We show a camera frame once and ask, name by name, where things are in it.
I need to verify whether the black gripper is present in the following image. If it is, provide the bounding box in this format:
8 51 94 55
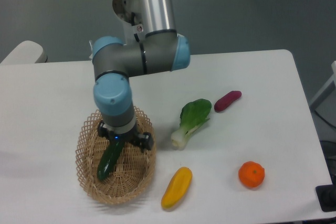
97 120 153 152

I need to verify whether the green cucumber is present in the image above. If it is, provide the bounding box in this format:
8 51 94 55
97 141 125 181

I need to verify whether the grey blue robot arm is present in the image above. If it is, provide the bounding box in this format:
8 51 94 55
92 0 190 150

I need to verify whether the woven wicker basket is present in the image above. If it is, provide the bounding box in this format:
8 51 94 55
76 110 156 205

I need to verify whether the green bok choy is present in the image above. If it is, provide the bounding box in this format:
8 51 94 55
171 99 212 150

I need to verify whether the yellow mango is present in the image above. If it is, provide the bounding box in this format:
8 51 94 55
161 167 193 210

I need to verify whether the purple sweet potato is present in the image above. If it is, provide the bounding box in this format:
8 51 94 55
214 91 242 113

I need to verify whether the white chair armrest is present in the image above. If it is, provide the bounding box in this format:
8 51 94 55
1 40 48 66

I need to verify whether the orange tangerine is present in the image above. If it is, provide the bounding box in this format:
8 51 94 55
238 161 265 188

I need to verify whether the black device at table edge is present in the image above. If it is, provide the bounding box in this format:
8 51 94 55
316 185 335 212

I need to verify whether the white furniture at right edge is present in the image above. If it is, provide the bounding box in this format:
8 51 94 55
308 61 335 110

